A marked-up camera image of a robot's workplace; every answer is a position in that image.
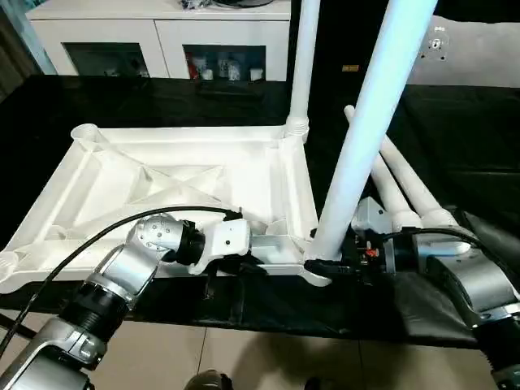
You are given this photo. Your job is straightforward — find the white plastic table top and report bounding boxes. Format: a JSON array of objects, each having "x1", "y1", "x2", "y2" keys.
[{"x1": 0, "y1": 123, "x2": 339, "y2": 296}]

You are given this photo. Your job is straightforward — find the white plastic table leg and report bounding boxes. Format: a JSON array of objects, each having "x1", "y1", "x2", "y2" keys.
[
  {"x1": 343, "y1": 104, "x2": 423, "y2": 235},
  {"x1": 285, "y1": 0, "x2": 321, "y2": 141},
  {"x1": 316, "y1": 0, "x2": 440, "y2": 261},
  {"x1": 381, "y1": 133, "x2": 459, "y2": 229}
]

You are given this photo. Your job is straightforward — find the dark olive round object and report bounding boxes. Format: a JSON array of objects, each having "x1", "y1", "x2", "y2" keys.
[{"x1": 186, "y1": 369, "x2": 233, "y2": 390}]

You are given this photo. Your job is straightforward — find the black mat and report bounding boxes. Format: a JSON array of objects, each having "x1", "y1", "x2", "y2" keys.
[{"x1": 0, "y1": 73, "x2": 520, "y2": 350}]

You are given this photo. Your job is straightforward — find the grey cushion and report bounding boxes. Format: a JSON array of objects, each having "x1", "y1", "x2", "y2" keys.
[{"x1": 408, "y1": 15, "x2": 520, "y2": 89}]

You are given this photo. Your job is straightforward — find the grey helmet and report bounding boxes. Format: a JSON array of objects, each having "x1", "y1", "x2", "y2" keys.
[{"x1": 213, "y1": 0, "x2": 277, "y2": 9}]

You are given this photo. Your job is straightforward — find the white cabinet with glass doors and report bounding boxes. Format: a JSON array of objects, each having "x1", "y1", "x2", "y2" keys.
[{"x1": 24, "y1": 0, "x2": 293, "y2": 81}]

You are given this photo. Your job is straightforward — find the beige curtain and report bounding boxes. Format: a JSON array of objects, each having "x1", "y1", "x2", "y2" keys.
[{"x1": 0, "y1": 0, "x2": 46, "y2": 102}]

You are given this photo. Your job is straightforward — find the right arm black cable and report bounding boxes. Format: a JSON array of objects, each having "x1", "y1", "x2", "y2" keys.
[{"x1": 381, "y1": 227, "x2": 520, "y2": 304}]

